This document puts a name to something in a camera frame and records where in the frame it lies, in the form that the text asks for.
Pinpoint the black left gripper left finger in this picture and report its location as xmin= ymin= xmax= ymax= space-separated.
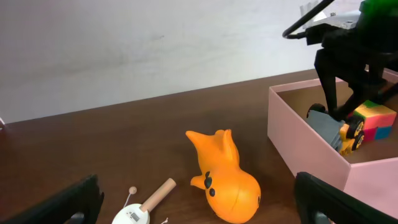
xmin=4 ymin=174 xmax=104 ymax=224

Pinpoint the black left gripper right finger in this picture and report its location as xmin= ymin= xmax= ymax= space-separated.
xmin=294 ymin=172 xmax=397 ymax=224

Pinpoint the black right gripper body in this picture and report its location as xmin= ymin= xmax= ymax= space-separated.
xmin=305 ymin=23 xmax=397 ymax=83

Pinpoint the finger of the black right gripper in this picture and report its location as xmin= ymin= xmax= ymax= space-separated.
xmin=334 ymin=79 xmax=397 ymax=121
xmin=315 ymin=67 xmax=339 ymax=120

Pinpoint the multicoloured puzzle cube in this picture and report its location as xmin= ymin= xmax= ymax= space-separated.
xmin=348 ymin=100 xmax=397 ymax=142

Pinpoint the yellow grey toy truck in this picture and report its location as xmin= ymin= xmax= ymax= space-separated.
xmin=306 ymin=103 xmax=364 ymax=156

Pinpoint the pink cardboard box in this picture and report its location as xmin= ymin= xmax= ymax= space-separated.
xmin=267 ymin=79 xmax=397 ymax=217

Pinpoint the orange rubber animal toy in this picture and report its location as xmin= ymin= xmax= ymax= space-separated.
xmin=185 ymin=129 xmax=261 ymax=223

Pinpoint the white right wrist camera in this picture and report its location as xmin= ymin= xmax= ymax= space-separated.
xmin=302 ymin=0 xmax=362 ymax=29

